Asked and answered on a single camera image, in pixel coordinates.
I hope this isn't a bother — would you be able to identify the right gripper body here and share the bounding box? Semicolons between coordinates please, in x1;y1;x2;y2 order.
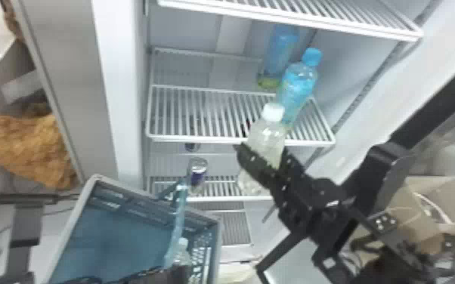
270;169;368;248

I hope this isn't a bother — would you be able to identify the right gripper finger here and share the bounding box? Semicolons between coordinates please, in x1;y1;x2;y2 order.
233;142;281;192
280;147;307;181

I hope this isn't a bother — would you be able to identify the clear bottle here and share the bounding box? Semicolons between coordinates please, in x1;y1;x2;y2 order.
162;181;193;271
237;102;288;196

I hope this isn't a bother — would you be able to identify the blue can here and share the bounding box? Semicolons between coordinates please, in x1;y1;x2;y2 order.
185;156;209;195

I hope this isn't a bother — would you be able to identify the blue bottle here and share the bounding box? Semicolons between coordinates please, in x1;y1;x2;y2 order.
275;47;323;128
257;23;301;91

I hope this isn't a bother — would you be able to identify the fridge door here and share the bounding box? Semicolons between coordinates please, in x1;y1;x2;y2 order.
305;0;455;284

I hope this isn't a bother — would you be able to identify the white fridge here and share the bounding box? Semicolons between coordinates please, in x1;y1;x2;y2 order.
12;0;426;276

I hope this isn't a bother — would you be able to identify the blue basket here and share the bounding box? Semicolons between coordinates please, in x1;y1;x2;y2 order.
42;173;223;284

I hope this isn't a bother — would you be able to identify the brown cloth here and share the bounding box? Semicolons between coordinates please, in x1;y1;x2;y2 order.
0;112;79;190

